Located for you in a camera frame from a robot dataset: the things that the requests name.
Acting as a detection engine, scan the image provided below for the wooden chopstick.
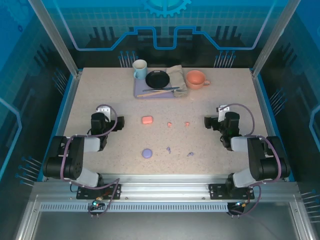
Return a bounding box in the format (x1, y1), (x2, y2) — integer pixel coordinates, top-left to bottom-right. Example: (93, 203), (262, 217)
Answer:
(136, 90), (174, 98)

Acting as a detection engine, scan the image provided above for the steel shelf panel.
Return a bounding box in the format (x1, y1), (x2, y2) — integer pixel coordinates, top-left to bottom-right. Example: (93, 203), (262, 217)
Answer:
(14, 194), (311, 240)

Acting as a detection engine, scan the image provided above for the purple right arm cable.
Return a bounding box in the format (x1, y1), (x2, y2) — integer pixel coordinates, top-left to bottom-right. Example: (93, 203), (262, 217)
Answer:
(218, 103), (282, 219)

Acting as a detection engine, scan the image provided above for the lavender tray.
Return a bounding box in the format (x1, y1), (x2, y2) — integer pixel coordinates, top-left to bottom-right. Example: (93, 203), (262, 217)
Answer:
(134, 74), (176, 98)

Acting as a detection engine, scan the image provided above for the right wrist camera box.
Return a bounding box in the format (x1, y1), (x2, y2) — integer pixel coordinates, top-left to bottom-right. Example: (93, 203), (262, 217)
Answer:
(216, 105), (230, 122)

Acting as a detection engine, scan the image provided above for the orange cup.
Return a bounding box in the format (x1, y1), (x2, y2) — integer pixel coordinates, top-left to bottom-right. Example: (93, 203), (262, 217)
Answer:
(185, 70), (211, 90)

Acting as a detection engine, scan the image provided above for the black plate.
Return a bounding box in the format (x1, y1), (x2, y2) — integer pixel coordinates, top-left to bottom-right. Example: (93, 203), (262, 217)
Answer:
(145, 70), (171, 89)

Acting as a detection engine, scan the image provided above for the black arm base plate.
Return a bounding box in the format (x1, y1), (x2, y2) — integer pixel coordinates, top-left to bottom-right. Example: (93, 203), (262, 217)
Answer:
(76, 184), (123, 200)
(208, 183), (255, 200)

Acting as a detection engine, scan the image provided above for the beige folded cloth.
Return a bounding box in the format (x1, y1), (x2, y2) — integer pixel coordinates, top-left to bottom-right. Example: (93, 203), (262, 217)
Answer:
(166, 64), (189, 98)

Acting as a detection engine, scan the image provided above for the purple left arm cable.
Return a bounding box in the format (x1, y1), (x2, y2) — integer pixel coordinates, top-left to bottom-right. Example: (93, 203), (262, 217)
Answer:
(59, 104), (121, 219)

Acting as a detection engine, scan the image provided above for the metal fork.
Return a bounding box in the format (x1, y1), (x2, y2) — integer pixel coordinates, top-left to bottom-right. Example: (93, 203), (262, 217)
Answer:
(147, 89), (184, 94)

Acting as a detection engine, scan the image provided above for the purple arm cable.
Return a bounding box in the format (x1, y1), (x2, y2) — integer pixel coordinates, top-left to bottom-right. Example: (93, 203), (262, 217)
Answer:
(59, 104), (121, 219)
(218, 103), (282, 219)

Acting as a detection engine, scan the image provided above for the aluminium frame post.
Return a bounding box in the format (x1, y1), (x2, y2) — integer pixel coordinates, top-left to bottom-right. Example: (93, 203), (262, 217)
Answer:
(251, 0), (298, 77)
(28, 0), (83, 77)

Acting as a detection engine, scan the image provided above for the slotted cable duct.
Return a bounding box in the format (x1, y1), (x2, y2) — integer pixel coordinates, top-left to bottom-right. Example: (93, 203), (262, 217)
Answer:
(39, 202), (230, 213)

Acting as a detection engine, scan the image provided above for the blue edged table side rail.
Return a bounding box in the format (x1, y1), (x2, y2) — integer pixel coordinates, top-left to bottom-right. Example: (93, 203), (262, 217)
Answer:
(249, 68), (297, 182)
(37, 69), (83, 182)

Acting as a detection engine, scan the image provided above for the small LED connector board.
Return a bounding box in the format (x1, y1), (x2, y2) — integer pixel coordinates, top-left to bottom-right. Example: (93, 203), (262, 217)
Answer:
(232, 199), (251, 209)
(89, 197), (105, 208)

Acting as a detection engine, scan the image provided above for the light blue mug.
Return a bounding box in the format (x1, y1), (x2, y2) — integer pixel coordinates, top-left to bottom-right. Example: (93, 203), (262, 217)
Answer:
(132, 59), (148, 80)

